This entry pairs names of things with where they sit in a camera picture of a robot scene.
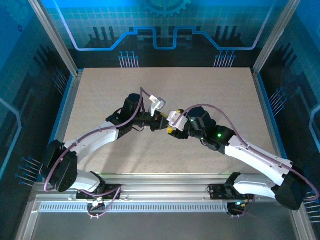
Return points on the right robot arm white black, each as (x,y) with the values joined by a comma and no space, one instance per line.
(255,157)

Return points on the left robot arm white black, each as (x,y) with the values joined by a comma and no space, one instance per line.
(90,140)

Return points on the grey metal lower panel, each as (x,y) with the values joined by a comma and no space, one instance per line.
(160,225)

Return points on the small circuit board with LED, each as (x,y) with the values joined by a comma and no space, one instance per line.
(97,203)
(236,206)

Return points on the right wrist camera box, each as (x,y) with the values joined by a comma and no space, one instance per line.
(176,120)

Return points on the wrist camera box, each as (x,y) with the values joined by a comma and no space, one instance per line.
(176,120)
(158,102)

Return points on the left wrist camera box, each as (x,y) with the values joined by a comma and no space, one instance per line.
(158,102)

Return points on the aluminium frame rail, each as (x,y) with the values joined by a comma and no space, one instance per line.
(162,187)

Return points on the blue-edged aluminium side rail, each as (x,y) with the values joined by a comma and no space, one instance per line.
(262,100)
(70,100)

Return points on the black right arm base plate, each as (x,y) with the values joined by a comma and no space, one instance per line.
(217,192)

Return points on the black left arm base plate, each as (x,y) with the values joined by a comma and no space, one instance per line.
(112,192)

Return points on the aluminium frame post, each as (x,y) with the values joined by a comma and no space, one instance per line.
(275,37)
(55,37)

